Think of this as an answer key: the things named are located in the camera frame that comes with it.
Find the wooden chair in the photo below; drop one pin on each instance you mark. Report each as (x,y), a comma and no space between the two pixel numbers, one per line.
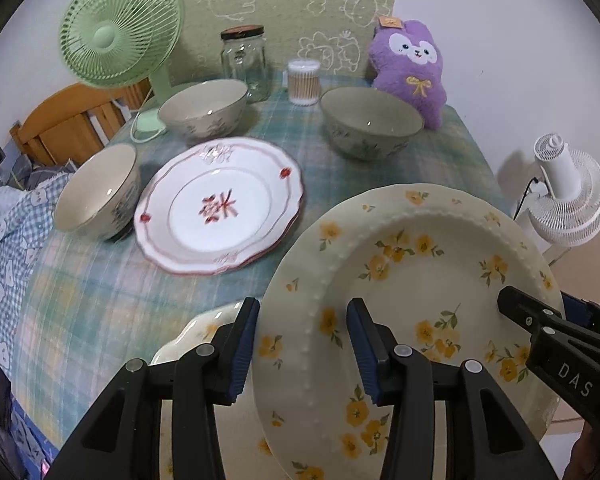
(55,120)

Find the green printed wall mat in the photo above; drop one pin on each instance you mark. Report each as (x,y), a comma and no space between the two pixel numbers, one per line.
(290,10)

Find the plaid tablecloth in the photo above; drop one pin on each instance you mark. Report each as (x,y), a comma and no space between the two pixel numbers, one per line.
(105,300)

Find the green desk fan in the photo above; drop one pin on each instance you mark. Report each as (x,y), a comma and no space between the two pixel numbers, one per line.
(105,37)

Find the blue gingham bedding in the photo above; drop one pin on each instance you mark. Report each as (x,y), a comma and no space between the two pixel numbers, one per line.
(10,240)

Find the glass jar with dark lid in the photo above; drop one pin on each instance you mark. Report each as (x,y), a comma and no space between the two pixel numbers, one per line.
(245,60)

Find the yellow floral plate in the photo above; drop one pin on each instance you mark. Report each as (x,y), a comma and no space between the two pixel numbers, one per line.
(430,270)
(200,330)

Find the cotton swab container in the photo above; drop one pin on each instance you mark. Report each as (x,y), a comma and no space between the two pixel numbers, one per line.
(304,82)

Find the cream floral bowl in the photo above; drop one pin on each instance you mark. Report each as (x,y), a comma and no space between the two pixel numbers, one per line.
(205,105)
(370,115)
(95,195)

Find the purple bunny plush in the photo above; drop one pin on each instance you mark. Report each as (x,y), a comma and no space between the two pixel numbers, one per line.
(410,75)

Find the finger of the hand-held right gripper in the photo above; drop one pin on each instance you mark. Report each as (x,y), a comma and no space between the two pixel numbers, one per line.
(577,310)
(520,305)

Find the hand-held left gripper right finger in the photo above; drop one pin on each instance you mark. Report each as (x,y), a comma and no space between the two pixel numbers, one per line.
(362,350)

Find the white fan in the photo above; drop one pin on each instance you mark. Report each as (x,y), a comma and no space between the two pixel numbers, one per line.
(570,200)

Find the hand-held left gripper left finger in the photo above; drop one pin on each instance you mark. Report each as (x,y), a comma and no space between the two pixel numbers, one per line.
(240,350)

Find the red floral plate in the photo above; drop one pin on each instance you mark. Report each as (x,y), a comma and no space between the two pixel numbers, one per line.
(220,205)
(289,230)

